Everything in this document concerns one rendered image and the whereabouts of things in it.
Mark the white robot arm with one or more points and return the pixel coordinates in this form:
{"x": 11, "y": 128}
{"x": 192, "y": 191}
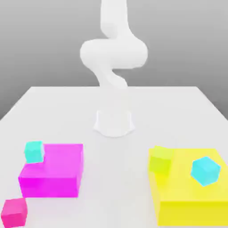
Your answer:
{"x": 114, "y": 53}

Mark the small lime cube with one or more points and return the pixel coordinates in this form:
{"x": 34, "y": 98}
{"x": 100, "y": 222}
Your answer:
{"x": 160, "y": 163}

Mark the small turquoise cube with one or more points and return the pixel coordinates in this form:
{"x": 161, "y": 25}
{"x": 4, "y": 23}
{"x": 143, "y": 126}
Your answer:
{"x": 34, "y": 152}

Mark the small cyan cube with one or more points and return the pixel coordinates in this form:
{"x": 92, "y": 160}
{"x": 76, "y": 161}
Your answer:
{"x": 205, "y": 171}

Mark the small pink cube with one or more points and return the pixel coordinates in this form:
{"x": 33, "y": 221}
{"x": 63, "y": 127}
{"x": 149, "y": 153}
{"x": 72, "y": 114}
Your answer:
{"x": 14, "y": 212}

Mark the large magenta box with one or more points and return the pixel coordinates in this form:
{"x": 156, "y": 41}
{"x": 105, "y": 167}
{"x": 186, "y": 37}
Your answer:
{"x": 60, "y": 171}

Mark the large yellow box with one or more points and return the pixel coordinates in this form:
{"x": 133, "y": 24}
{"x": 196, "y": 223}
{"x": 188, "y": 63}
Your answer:
{"x": 185, "y": 199}

